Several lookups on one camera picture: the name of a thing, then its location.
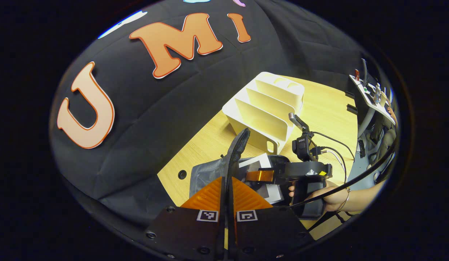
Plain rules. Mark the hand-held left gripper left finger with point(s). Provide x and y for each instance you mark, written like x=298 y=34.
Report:
x=220 y=235

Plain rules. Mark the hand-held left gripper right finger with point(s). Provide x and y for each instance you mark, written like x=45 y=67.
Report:
x=231 y=235

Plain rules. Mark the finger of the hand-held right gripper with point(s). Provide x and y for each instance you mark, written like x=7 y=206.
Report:
x=260 y=175

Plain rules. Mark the grey cover book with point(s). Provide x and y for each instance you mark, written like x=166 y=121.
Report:
x=273 y=192

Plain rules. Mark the grey schoolbag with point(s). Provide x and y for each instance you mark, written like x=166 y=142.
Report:
x=206 y=174

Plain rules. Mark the white bookshelf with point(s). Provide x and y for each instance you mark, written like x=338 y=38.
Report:
x=260 y=119

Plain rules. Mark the black round table grommet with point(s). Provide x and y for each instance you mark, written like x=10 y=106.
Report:
x=182 y=174

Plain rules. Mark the white side table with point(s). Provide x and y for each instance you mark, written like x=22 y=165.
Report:
x=371 y=103

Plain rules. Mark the black backdrop cloth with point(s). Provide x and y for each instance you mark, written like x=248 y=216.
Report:
x=144 y=119

